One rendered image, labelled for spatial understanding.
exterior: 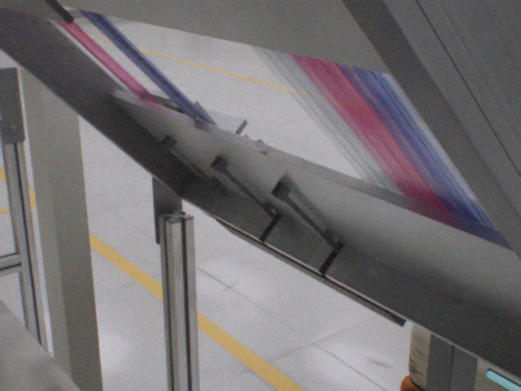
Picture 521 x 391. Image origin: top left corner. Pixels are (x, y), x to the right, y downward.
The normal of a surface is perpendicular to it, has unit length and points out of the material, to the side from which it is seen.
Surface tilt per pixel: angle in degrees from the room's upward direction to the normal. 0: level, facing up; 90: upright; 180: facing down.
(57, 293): 90
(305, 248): 44
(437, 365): 90
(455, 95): 90
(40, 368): 0
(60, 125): 90
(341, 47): 134
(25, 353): 0
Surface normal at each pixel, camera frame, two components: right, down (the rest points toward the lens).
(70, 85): 0.61, 0.28
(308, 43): -0.57, 0.80
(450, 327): -0.55, -0.52
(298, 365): 0.00, -0.94
